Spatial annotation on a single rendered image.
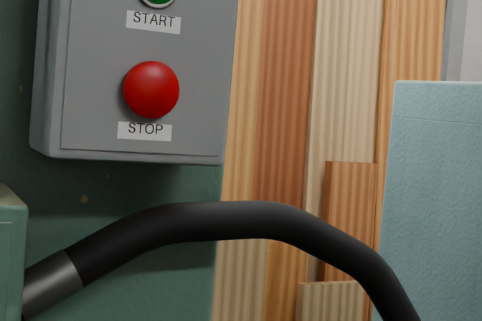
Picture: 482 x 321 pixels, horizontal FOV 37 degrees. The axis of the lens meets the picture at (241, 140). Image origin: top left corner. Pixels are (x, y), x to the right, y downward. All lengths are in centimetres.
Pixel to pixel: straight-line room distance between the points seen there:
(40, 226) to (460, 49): 224
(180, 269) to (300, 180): 158
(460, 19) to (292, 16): 76
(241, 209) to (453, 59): 219
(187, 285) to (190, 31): 17
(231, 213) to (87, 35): 14
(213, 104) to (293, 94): 163
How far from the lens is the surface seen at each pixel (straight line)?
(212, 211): 43
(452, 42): 261
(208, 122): 40
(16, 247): 36
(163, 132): 39
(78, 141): 38
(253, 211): 44
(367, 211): 207
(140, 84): 37
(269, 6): 201
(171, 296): 48
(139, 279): 47
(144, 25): 38
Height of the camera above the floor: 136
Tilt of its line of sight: 3 degrees down
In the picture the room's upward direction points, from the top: 5 degrees clockwise
